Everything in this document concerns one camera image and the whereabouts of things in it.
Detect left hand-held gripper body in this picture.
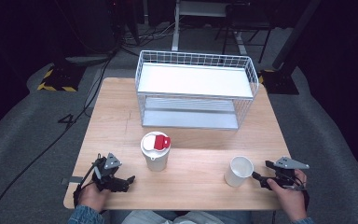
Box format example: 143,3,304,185
91,152,131,193

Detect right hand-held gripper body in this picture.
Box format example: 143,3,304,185
268,156,310,189

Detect white paper cup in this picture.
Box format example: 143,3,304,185
223,155,255,188

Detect white cup with red lid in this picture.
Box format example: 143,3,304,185
140,131,172,173

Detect white wire rack shelf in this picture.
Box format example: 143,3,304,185
134,49,260,131

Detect person's left hand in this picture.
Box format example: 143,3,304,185
79,181,111,213

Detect person's right hand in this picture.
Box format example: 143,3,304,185
266,169,308,222

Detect grey tape strip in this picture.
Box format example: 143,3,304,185
61,175,84,185

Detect person's legs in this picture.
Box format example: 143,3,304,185
110,209,253,224

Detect black yellow striped stand base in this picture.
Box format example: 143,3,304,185
36,63,87,92
258,68,300,95

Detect black slanted stand pole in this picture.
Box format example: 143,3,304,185
271,0,322,71

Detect right hand-held gripper cable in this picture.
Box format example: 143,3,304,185
281,174,310,213

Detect hand-held gripper cable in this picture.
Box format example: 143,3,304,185
73,153,103,206
281,174,310,213

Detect left hand-held gripper cable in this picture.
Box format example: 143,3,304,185
73,153,103,206

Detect long black floor cable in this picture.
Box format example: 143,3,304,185
0,50,117,224

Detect black metal chair frame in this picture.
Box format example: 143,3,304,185
213,3,275,63

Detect bundle of floor cables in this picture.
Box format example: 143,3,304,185
117,21,181,49

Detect white metal stand frame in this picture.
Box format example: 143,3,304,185
171,0,248,56

